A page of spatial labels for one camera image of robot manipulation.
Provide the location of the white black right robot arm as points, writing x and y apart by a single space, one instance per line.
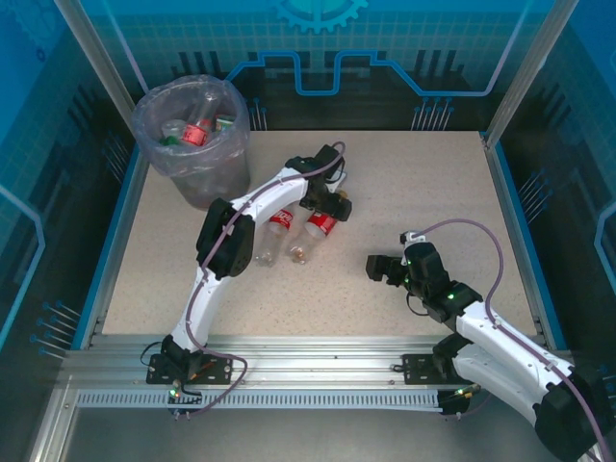
500 346

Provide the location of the clear bottle white label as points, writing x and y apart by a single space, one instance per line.
172 127

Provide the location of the cola bottle with gold cap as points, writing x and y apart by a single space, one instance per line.
321 223

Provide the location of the aluminium table side rail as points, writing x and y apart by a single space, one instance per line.
120 240
515 231

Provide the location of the clear cola bottle red label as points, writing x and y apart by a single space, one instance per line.
280 219

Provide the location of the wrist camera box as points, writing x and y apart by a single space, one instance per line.
339 175
410 237

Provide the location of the green plastic bottle yellow cap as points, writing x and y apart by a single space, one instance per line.
168 141

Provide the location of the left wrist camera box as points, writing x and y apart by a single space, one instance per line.
339 175

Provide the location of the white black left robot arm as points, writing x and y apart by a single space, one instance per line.
269 192

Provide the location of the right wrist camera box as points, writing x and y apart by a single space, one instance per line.
410 237

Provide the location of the cola bottle red label red cap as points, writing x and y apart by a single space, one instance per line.
195 135

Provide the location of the aluminium mounting rail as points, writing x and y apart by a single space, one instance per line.
313 351

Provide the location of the aluminium frame post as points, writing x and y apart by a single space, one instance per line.
96 53
529 62

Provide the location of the clear plastic bin liner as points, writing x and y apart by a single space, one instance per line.
159 156

